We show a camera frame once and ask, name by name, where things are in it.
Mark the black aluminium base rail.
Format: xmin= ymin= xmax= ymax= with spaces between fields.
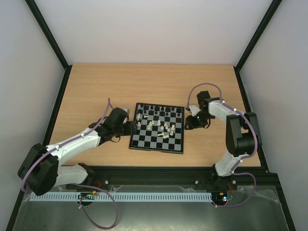
xmin=24 ymin=166 xmax=280 ymax=191

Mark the left black frame post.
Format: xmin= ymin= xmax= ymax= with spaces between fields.
xmin=25 ymin=0 xmax=72 ymax=70

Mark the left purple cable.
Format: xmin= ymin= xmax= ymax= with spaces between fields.
xmin=21 ymin=98 xmax=119 ymax=229

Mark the grey slotted cable duct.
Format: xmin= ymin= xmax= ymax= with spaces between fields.
xmin=29 ymin=192 xmax=212 ymax=203

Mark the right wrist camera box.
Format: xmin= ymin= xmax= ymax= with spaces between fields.
xmin=188 ymin=105 xmax=200 ymax=116

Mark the black frame post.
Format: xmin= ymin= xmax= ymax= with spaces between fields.
xmin=25 ymin=0 xmax=72 ymax=70
xmin=235 ymin=0 xmax=283 ymax=72

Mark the transparent plastic sheet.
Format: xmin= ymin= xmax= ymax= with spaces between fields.
xmin=13 ymin=186 xmax=288 ymax=231

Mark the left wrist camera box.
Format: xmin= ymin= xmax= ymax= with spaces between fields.
xmin=123 ymin=108 xmax=130 ymax=114

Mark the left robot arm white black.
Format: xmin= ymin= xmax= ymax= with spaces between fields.
xmin=17 ymin=107 xmax=137 ymax=196

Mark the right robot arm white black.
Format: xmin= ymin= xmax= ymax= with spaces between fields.
xmin=184 ymin=91 xmax=261 ymax=189

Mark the right black frame post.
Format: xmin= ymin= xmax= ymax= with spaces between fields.
xmin=235 ymin=0 xmax=283 ymax=72

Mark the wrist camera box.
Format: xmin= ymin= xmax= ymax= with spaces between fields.
xmin=123 ymin=108 xmax=130 ymax=114
xmin=188 ymin=105 xmax=200 ymax=116

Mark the black white chess board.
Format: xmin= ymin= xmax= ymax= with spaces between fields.
xmin=129 ymin=103 xmax=184 ymax=154

